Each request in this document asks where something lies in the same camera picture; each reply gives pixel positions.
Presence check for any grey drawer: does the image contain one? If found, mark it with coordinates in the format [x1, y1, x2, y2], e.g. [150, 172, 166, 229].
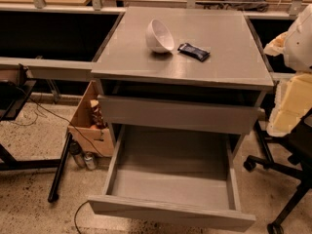
[89, 126, 255, 232]
[98, 96, 257, 135]

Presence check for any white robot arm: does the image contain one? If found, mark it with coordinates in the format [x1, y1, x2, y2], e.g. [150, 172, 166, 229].
[264, 5, 312, 137]

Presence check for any grey top drawer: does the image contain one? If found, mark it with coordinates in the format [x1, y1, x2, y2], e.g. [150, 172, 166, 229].
[98, 96, 257, 135]

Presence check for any grey drawer cabinet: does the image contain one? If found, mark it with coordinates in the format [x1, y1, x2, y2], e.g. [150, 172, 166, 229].
[92, 7, 272, 135]

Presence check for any brown bottle in box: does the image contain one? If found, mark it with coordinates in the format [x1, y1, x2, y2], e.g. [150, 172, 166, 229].
[90, 99, 105, 129]

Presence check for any cardboard box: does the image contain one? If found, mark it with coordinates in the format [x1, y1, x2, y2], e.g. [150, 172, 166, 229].
[68, 81, 114, 157]

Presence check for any dark blue snack packet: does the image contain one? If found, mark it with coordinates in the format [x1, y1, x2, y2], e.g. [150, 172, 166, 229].
[177, 43, 210, 62]

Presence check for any white ceramic bowl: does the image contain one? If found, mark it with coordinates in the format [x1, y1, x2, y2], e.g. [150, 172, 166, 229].
[145, 19, 175, 54]

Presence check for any silver metal can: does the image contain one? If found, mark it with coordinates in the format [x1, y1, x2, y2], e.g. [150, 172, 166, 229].
[84, 152, 97, 170]

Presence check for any dark spray bottle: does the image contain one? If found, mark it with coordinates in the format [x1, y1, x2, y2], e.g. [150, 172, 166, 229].
[69, 141, 86, 168]

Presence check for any black office chair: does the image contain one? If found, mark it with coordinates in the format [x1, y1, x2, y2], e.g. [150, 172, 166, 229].
[244, 112, 312, 234]

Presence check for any black floor cable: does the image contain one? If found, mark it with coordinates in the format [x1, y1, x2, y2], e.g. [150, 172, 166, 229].
[13, 85, 108, 234]

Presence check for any grey metal rail frame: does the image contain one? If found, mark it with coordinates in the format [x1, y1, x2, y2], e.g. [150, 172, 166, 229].
[1, 0, 303, 85]

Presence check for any black table leg frame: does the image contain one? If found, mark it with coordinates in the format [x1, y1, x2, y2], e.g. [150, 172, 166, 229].
[0, 134, 72, 203]

